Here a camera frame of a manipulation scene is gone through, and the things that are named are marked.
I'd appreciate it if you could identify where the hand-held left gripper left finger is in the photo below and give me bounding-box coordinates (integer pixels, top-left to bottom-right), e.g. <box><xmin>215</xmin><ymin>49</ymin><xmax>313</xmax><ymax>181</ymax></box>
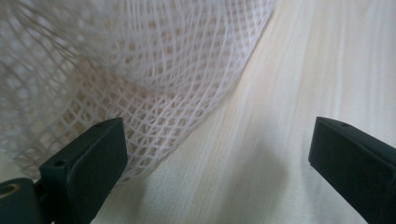
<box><xmin>38</xmin><ymin>117</ymin><xmax>129</xmax><ymax>224</ymax></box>

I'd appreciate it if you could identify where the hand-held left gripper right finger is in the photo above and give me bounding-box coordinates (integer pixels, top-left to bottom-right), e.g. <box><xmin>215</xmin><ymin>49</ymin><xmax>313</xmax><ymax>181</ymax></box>
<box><xmin>307</xmin><ymin>116</ymin><xmax>396</xmax><ymax>224</ymax></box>

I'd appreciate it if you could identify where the white mesh net bag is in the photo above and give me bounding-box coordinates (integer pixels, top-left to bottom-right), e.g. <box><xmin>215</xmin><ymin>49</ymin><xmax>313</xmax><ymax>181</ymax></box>
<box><xmin>0</xmin><ymin>0</ymin><xmax>278</xmax><ymax>183</ymax></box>

